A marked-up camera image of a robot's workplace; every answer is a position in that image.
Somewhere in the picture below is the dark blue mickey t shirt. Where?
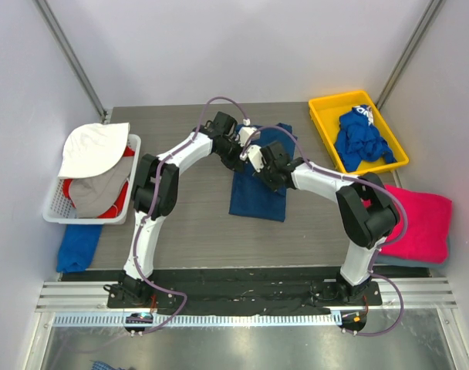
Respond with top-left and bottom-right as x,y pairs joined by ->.
229,129 -> 295,222

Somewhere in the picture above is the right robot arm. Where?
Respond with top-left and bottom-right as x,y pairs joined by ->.
248,142 -> 400,304

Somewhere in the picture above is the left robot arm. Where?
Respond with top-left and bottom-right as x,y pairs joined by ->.
103,112 -> 243,308

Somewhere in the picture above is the yellow plastic tray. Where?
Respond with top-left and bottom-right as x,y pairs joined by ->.
309,90 -> 410,175

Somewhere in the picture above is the royal blue t shirt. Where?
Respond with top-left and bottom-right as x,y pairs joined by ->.
334,105 -> 396,172

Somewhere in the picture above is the red t shirt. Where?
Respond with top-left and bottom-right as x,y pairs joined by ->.
62,146 -> 137,220

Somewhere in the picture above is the white t shirt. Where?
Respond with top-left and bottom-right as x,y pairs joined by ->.
58,123 -> 130,179

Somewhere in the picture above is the grey folded t shirt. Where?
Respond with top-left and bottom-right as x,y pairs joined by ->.
374,236 -> 451,269

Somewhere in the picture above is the pink folded t shirt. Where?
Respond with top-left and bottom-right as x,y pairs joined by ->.
381,185 -> 453,263

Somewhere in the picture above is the blue folded t shirt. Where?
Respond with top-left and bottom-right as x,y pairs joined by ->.
56,224 -> 103,274

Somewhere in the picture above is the white plastic laundry basket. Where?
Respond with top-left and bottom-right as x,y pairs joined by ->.
42,134 -> 141,225

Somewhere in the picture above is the checkered cloth bottom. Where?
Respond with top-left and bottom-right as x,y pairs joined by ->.
91,360 -> 127,370

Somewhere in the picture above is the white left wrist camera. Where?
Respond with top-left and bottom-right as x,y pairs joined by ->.
237,119 -> 260,147

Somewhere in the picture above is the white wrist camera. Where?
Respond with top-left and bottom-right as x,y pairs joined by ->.
237,119 -> 260,147
240,145 -> 265,173

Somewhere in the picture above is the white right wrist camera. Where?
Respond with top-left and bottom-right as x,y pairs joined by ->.
240,145 -> 265,173

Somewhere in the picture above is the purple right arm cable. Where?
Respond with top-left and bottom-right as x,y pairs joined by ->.
240,125 -> 409,338

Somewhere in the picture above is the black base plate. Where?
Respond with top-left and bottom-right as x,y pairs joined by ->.
103,267 -> 383,317

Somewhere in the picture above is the slotted cable duct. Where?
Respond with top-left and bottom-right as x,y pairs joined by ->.
53,311 -> 342,328

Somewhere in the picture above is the aluminium frame post left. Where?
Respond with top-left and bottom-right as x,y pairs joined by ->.
33,0 -> 107,123

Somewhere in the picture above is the aluminium frame post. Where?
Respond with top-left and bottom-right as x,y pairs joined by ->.
375,0 -> 445,110
33,0 -> 107,123

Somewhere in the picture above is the aluminium frame post right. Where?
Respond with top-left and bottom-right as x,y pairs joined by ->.
375,0 -> 445,110

